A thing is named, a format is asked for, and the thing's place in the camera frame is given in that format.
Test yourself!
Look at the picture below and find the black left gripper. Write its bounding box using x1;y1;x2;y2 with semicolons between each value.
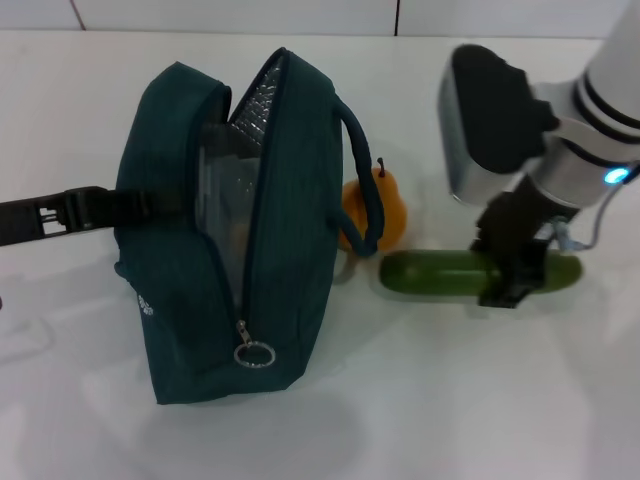
0;185;187;250

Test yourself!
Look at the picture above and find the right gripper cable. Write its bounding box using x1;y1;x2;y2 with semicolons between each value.
548;162;640;252

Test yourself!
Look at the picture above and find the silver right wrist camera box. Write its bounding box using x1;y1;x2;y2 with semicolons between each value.
436;43;562;207

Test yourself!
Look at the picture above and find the orange yellow pear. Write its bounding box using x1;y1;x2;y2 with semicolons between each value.
338;156;410;254

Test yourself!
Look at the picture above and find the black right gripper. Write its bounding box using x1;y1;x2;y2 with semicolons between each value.
467;174;581;310

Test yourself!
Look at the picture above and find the dark teal insulated lunch bag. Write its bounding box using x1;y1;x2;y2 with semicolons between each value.
113;47;387;407

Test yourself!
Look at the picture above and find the green cucumber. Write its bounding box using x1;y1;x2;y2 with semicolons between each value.
378;248;585;297

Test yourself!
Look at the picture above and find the clear food container blue lid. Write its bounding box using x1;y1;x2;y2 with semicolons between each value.
196;118;264;251

